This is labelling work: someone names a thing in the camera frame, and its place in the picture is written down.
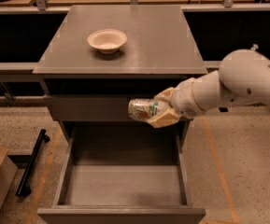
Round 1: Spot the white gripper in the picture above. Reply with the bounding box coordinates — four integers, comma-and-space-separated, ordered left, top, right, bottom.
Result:
147, 78, 205, 128

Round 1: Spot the green white 7up can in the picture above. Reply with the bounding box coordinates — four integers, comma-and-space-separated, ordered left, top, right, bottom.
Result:
128, 99, 169, 122

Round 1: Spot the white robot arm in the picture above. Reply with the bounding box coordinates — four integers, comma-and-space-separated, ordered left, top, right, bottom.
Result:
148, 49, 270, 128

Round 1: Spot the open grey middle drawer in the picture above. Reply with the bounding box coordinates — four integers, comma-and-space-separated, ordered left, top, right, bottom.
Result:
37, 123, 206, 224

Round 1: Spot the closed grey top drawer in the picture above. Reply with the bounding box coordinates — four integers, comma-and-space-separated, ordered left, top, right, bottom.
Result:
42, 93, 201, 123

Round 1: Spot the white paper bowl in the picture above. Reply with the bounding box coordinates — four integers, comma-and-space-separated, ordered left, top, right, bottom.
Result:
87, 29, 127, 54

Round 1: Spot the clear sanitizer bottle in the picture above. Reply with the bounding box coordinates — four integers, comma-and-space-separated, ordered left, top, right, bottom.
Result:
251, 44, 259, 51

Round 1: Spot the black metal bar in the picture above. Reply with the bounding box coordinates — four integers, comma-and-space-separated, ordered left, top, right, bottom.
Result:
16, 129, 50, 197

